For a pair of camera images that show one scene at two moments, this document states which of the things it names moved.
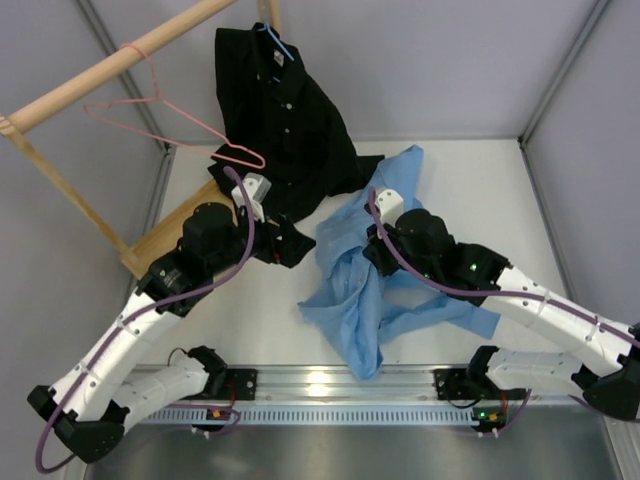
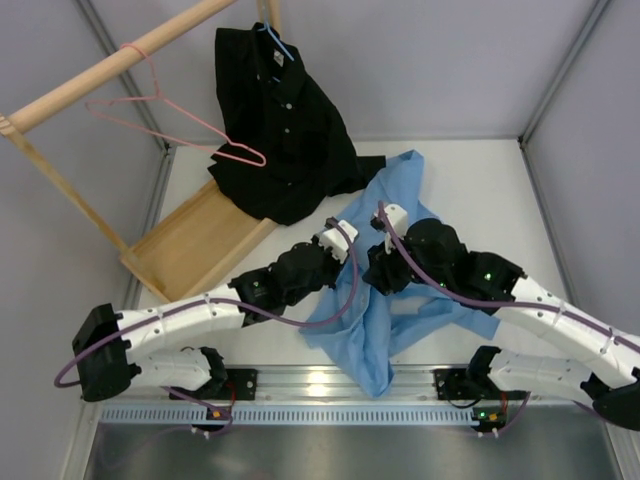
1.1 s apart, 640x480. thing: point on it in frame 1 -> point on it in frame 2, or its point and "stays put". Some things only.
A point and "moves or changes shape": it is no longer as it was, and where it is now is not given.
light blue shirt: (352, 303) moves or changes shape
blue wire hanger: (267, 28) stays put
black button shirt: (283, 149) stays put
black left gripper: (286, 251) -> (335, 264)
